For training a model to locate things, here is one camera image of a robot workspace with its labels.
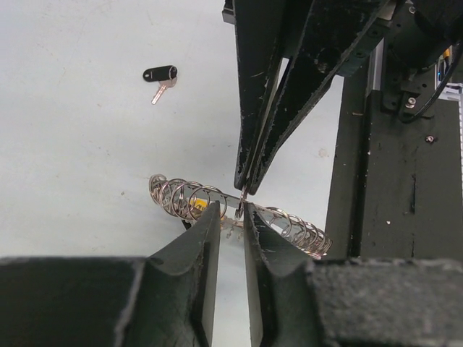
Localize black key tag with key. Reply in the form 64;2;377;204
143;65;178;105

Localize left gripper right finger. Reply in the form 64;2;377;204
244;205;318;346

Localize yellow key tag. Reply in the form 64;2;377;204
193;199;208;213

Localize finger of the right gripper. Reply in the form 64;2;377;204
232;1;286;190
247;1;386;194

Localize silver keys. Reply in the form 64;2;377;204
221;216;244;240

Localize large silver keyring holder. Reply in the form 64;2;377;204
148;174;333;260

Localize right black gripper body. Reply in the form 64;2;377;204
221;0;463;260

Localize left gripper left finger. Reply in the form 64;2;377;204
114;202;221;346

